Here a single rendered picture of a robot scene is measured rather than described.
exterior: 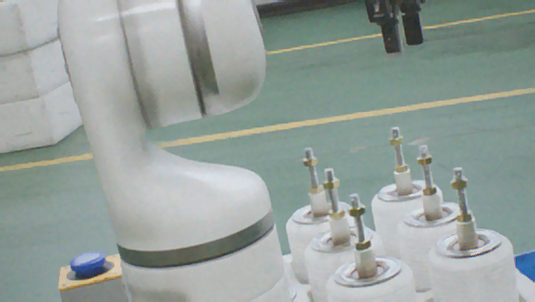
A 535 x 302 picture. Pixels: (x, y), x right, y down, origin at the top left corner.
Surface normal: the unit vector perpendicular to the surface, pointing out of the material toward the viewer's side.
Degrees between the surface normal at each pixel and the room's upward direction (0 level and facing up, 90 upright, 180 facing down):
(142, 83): 109
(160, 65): 99
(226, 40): 89
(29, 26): 90
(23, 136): 90
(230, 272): 90
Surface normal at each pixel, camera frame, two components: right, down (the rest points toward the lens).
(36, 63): 0.96, -0.14
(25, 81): -0.19, 0.27
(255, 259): 0.72, 0.02
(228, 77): 0.22, 0.65
